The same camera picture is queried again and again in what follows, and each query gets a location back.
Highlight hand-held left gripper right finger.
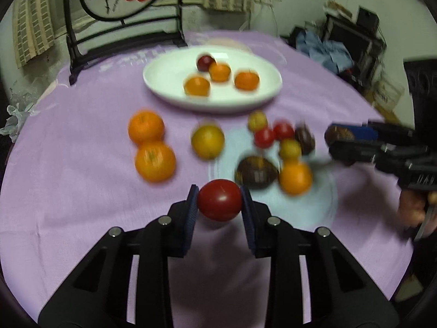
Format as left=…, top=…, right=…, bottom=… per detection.
left=239, top=185, right=400, bottom=328

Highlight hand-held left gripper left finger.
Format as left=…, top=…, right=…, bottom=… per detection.
left=37, top=184, right=200, bottom=328

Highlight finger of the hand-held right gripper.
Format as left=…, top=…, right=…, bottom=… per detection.
left=329, top=141, right=383, bottom=166
left=332, top=122, right=380, bottom=141

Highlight small dark passion fruit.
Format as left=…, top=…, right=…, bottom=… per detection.
left=324, top=126, right=356, bottom=146
left=294, top=126, right=316, bottom=155

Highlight large red tomato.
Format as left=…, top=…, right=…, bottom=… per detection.
left=197, top=179, right=243, bottom=221

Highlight white oval plate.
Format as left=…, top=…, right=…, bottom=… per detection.
left=143, top=48, right=283, bottom=114

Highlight person's right hand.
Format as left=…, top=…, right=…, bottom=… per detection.
left=398, top=189, right=437, bottom=232

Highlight cardboard box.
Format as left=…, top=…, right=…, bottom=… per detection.
left=371, top=78, right=405, bottom=110

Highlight large dark avocado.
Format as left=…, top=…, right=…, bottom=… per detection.
left=234, top=156, right=279, bottom=189

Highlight large orange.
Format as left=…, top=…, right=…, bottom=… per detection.
left=135, top=142, right=177, bottom=183
left=128, top=110, right=165, bottom=145

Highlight medium orange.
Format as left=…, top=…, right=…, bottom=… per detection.
left=279, top=162, right=313, bottom=196

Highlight small yellow fruit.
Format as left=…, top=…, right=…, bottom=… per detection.
left=248, top=111, right=268, bottom=131
left=279, top=139, right=302, bottom=160

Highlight yellow apple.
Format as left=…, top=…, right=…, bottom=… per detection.
left=191, top=125, right=225, bottom=160

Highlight black speaker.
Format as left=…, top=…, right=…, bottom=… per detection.
left=403, top=59, right=437, bottom=128

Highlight small red tomato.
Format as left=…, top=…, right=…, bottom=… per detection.
left=273, top=121, right=295, bottom=141
left=253, top=128, right=275, bottom=149

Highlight blue cloth pile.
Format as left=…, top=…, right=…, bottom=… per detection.
left=294, top=29, right=354, bottom=74

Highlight black equipment cases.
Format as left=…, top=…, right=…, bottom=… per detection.
left=324, top=6, right=387, bottom=91

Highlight purple tablecloth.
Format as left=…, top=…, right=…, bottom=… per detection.
left=0, top=30, right=415, bottom=328

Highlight small tangerine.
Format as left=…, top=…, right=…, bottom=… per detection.
left=208, top=62, right=231, bottom=83
left=184, top=77, right=210, bottom=97
left=234, top=71, right=260, bottom=91

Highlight dark red plum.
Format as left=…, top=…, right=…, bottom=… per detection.
left=196, top=55, right=215, bottom=73

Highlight black chair with painted panel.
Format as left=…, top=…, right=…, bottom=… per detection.
left=64, top=0, right=188, bottom=85

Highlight white artificial flowers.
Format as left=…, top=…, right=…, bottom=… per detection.
left=0, top=101, right=36, bottom=136

